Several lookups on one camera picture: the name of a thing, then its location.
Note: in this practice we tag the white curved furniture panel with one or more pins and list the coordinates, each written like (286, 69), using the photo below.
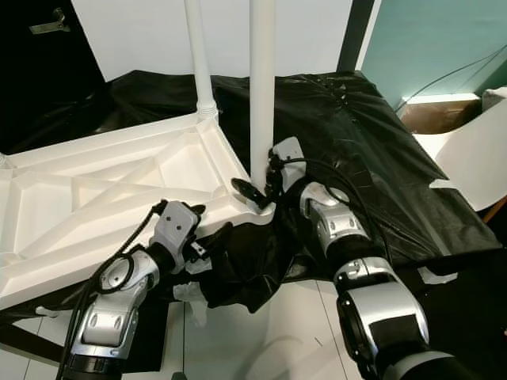
(467, 154)

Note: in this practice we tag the black door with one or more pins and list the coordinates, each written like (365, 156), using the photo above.
(32, 63)

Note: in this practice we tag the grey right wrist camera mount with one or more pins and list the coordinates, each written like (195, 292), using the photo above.
(287, 150)

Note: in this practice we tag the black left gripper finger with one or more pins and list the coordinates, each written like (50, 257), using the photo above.
(196, 210)

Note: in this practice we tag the dark grey window frame post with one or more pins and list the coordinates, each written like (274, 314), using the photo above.
(355, 36)

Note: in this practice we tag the white tape piece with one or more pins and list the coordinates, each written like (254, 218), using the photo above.
(440, 275)
(186, 293)
(47, 311)
(442, 184)

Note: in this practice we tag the black plastic sheet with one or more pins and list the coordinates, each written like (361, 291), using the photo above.
(388, 158)

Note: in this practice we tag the brown cardboard box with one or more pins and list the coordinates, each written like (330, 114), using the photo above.
(436, 117)

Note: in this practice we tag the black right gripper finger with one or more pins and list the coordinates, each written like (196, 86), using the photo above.
(245, 190)

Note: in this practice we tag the white plastic table top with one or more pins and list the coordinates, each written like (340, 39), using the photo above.
(95, 198)

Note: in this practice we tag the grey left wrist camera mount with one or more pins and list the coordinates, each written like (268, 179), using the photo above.
(174, 226)

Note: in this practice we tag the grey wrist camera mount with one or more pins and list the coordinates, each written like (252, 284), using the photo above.
(287, 150)
(174, 226)

